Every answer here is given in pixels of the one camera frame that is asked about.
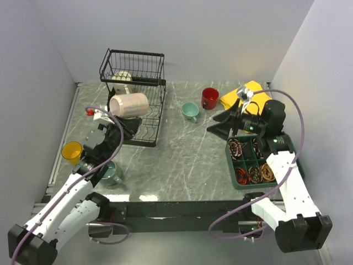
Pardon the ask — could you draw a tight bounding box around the small teal cup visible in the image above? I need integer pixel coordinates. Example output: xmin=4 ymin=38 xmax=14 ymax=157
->
xmin=181 ymin=102 xmax=199 ymax=123

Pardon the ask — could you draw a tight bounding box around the green divided organizer tray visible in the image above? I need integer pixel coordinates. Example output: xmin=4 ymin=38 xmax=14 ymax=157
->
xmin=225 ymin=134 xmax=295 ymax=190

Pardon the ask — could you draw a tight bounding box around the red mug black handle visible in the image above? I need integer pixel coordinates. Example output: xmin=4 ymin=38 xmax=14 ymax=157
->
xmin=201 ymin=87 xmax=219 ymax=110

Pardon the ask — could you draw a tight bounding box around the black wire dish rack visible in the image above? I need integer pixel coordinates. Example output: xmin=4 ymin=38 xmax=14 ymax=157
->
xmin=99 ymin=49 xmax=166 ymax=147

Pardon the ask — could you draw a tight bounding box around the red black rolled tie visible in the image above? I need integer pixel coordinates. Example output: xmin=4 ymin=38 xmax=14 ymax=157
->
xmin=234 ymin=168 xmax=250 ymax=186

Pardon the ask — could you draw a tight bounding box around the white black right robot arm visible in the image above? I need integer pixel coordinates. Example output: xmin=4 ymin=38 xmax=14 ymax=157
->
xmin=207 ymin=99 xmax=333 ymax=253

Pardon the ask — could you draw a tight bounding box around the folded yellow cloth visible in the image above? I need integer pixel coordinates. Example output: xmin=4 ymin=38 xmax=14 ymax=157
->
xmin=220 ymin=81 xmax=272 ymax=114

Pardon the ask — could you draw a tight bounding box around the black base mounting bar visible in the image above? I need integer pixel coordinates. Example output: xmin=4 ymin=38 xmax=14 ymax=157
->
xmin=98 ymin=200 xmax=245 ymax=233

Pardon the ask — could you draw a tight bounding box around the dark green ceramic mug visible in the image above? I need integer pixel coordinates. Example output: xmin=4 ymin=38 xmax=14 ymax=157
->
xmin=100 ymin=161 xmax=124 ymax=186

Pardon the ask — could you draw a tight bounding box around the brown black rolled tie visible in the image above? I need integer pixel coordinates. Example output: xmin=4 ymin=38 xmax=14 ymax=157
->
xmin=248 ymin=166 xmax=263 ymax=184

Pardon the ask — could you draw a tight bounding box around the yellow plastic cup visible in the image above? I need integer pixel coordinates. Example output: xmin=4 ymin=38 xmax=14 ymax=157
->
xmin=61 ymin=141 xmax=83 ymax=165

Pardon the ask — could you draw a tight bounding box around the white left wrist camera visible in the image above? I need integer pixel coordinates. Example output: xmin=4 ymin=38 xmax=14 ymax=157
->
xmin=86 ymin=108 xmax=114 ymax=125

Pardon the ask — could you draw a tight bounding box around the yellow black rolled tie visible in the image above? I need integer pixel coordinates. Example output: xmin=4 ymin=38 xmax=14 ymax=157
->
xmin=260 ymin=163 xmax=275 ymax=182

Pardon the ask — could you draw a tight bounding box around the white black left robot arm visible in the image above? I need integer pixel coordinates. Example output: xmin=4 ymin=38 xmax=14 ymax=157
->
xmin=8 ymin=117 xmax=142 ymax=264

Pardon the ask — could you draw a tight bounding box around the pink mug lilac inside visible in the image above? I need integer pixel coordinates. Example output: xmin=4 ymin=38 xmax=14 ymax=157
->
xmin=109 ymin=93 xmax=149 ymax=119

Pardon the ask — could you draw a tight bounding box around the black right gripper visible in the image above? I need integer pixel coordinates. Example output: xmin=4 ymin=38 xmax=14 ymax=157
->
xmin=207 ymin=99 xmax=267 ymax=141

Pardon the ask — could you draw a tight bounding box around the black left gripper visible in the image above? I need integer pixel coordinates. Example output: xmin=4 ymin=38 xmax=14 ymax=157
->
xmin=101 ymin=114 xmax=142 ymax=162

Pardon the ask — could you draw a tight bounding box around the white floral mug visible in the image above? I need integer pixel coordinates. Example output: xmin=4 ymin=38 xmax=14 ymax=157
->
xmin=111 ymin=71 xmax=135 ymax=95

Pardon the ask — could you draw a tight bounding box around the black white rolled tie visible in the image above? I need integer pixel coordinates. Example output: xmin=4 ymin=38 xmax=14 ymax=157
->
xmin=253 ymin=139 xmax=264 ymax=159

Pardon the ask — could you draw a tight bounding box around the pink black rolled tie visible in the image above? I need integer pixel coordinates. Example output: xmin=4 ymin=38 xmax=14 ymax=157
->
xmin=228 ymin=139 xmax=243 ymax=161

